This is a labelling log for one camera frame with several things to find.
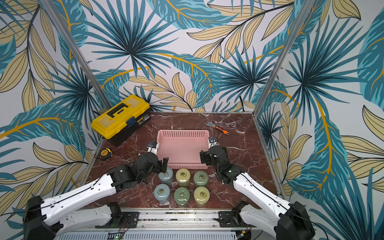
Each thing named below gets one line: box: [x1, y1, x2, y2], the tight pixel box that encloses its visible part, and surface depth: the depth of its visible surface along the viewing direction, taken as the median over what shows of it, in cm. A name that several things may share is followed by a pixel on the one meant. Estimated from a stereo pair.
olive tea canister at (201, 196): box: [193, 186, 210, 207], surface depth 75 cm
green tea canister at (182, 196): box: [174, 187, 190, 208], surface depth 75 cm
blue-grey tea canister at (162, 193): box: [153, 183, 171, 204], surface depth 76 cm
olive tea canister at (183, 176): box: [175, 168, 191, 187], surface depth 81 cm
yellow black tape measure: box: [99, 148, 113, 160], surface depth 95 cm
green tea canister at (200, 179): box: [193, 170, 209, 188], surface depth 81 cm
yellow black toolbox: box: [91, 95, 151, 147], surface depth 96 cm
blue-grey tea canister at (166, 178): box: [158, 166, 174, 185], surface depth 81 cm
